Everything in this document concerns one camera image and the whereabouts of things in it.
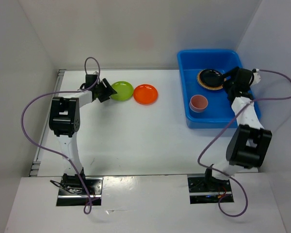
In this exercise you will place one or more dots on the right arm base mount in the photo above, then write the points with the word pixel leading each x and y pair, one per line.
pixel 201 193

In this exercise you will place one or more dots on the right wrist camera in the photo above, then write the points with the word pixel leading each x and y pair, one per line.
pixel 256 77

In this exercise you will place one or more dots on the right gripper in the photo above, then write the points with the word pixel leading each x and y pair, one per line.
pixel 233 73

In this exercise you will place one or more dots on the pink plastic cup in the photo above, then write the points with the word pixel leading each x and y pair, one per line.
pixel 198 98

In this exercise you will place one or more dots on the brown woven bamboo tray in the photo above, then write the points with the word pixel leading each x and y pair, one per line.
pixel 207 87

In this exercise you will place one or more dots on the blue plastic bin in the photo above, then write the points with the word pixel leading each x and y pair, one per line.
pixel 218 113

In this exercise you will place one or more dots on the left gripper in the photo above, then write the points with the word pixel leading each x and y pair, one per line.
pixel 108 91

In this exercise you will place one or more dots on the black plastic plate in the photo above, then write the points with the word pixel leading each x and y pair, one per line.
pixel 210 78

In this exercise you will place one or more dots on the orange plastic plate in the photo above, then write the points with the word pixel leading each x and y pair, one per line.
pixel 145 94

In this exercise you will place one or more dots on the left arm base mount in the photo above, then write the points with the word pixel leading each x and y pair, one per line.
pixel 76 196

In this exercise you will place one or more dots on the green plastic plate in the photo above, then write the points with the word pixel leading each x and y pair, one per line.
pixel 124 91

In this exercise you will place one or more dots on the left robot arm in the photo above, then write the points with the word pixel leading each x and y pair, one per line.
pixel 65 122

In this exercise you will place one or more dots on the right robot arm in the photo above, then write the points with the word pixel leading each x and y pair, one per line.
pixel 249 144

